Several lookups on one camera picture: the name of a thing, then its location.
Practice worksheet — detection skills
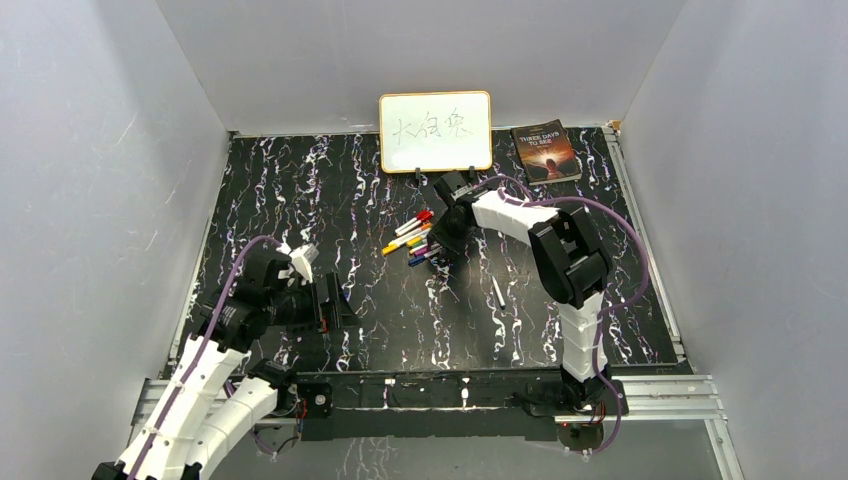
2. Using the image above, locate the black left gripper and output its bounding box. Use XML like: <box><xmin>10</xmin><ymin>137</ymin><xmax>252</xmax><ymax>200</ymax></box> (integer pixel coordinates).
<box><xmin>267</xmin><ymin>272</ymin><xmax>361</xmax><ymax>337</ymax></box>

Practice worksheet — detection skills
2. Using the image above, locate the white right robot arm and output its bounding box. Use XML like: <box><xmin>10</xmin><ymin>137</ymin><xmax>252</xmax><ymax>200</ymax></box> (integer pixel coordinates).
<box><xmin>428</xmin><ymin>172</ymin><xmax>611</xmax><ymax>414</ymax></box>

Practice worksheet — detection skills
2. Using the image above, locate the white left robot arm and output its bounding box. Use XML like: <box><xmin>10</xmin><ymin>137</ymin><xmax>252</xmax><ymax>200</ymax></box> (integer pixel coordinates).
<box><xmin>93</xmin><ymin>236</ymin><xmax>360</xmax><ymax>479</ymax></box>

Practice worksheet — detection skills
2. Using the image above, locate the yellow cap marker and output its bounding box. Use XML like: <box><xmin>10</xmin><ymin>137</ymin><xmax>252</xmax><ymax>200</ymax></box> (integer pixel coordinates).
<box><xmin>381</xmin><ymin>239</ymin><xmax>406</xmax><ymax>256</ymax></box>

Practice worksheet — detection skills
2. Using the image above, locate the small whiteboard with writing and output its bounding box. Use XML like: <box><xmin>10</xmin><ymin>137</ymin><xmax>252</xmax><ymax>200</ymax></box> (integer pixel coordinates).
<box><xmin>378</xmin><ymin>91</ymin><xmax>493</xmax><ymax>174</ymax></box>

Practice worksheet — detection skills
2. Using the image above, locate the dark paperback book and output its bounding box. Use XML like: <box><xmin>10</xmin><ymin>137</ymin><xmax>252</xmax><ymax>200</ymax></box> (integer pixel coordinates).
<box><xmin>510</xmin><ymin>119</ymin><xmax>582</xmax><ymax>186</ymax></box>

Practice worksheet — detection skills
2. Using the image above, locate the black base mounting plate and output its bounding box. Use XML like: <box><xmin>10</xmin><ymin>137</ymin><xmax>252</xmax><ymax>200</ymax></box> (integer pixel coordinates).
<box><xmin>292</xmin><ymin>367</ymin><xmax>629</xmax><ymax>447</ymax></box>

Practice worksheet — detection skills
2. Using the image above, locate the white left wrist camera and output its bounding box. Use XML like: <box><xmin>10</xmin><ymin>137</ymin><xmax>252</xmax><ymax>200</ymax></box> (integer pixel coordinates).
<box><xmin>289</xmin><ymin>244</ymin><xmax>318</xmax><ymax>284</ymax></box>

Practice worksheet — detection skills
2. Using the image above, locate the aluminium frame rail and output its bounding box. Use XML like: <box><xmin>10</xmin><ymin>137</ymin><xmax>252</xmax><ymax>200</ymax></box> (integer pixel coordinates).
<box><xmin>131</xmin><ymin>374</ymin><xmax>727</xmax><ymax>427</ymax></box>

